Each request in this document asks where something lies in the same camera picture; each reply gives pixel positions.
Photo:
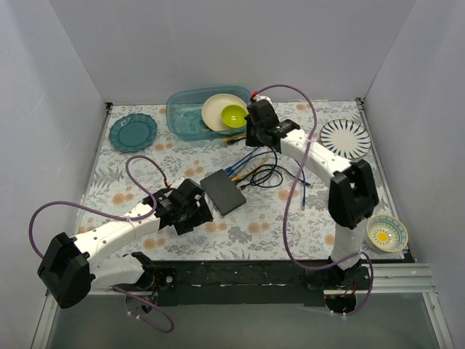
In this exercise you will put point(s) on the black network switch box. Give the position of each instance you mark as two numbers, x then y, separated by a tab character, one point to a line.
223	192

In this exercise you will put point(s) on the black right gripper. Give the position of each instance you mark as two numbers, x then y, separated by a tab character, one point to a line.
255	132

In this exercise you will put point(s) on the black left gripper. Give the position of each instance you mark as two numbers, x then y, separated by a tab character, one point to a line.
196	207

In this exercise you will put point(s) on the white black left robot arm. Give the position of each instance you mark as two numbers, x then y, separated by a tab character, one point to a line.
74	266

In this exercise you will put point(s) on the green patterned yellow-centre bowl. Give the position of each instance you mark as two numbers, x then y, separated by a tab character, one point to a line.
387	233

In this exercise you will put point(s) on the cream round plate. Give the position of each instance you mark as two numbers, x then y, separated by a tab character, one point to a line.
212	110

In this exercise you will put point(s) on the blue striped white plate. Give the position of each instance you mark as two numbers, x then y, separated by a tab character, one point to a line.
345	138

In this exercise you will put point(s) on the blue transparent plastic container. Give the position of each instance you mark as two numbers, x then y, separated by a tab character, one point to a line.
183	112

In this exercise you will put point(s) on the aluminium frame rail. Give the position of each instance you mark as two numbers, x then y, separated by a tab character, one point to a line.
401	277

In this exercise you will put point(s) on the lime green bowl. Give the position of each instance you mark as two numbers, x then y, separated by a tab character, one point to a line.
234	116

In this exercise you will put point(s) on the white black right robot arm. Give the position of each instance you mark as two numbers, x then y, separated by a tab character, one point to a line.
352	193

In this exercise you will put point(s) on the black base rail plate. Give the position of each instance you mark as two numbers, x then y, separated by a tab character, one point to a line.
254	294

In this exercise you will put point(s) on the teal scalloped plate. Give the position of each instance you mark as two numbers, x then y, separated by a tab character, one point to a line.
133	132

